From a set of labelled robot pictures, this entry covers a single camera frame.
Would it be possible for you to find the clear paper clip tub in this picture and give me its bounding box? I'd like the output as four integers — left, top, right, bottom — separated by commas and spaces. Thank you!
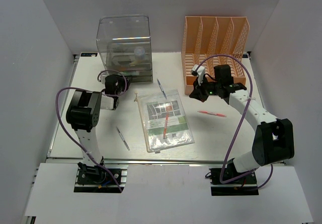
134, 46, 145, 60

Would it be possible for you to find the grey white pen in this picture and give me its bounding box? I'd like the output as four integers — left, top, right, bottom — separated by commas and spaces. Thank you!
116, 126, 130, 151

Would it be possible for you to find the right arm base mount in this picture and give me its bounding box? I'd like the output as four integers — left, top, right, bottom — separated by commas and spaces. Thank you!
205, 168, 259, 196

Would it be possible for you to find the orange file rack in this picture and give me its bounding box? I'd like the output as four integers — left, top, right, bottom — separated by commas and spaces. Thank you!
181, 16, 250, 95

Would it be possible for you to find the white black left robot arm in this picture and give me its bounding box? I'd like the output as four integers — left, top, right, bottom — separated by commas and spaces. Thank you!
66, 74, 132, 183

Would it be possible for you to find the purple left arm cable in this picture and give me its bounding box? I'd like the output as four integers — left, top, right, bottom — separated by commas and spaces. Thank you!
55, 70, 128, 192

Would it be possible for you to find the pink red pen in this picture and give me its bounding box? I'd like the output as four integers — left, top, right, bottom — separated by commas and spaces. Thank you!
197, 110, 226, 118

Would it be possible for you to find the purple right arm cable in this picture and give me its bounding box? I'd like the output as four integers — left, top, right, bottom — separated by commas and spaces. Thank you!
196, 54, 274, 190

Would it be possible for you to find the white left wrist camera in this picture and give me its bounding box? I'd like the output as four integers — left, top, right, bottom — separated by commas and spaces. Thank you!
97, 72, 106, 84

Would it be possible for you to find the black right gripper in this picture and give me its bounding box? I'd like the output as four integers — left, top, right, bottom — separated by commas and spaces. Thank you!
190, 75, 221, 102

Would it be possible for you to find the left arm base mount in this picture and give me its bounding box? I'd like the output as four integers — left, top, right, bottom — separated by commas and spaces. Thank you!
73, 162, 127, 194

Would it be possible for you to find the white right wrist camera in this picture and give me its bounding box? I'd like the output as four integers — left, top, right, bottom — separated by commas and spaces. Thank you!
191, 64, 205, 85

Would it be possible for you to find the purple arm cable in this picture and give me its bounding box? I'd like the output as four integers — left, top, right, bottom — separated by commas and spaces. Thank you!
55, 70, 128, 192
196, 54, 274, 190

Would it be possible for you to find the clear grey drawer organizer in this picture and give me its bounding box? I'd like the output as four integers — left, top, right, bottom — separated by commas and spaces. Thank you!
96, 15, 153, 83

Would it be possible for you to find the blue white pen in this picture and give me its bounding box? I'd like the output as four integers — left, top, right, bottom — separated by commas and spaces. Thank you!
156, 79, 167, 99

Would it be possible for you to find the orange red pen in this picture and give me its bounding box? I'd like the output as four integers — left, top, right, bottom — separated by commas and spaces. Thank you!
163, 111, 169, 139

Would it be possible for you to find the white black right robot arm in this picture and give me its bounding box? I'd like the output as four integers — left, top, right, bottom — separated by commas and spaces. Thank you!
189, 64, 295, 183

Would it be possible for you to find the clear mesh zipper pouch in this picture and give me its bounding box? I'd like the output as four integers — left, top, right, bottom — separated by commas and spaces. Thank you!
135, 90, 195, 153

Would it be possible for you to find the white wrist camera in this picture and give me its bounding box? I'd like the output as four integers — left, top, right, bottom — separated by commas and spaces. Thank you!
191, 64, 205, 85
97, 72, 106, 84

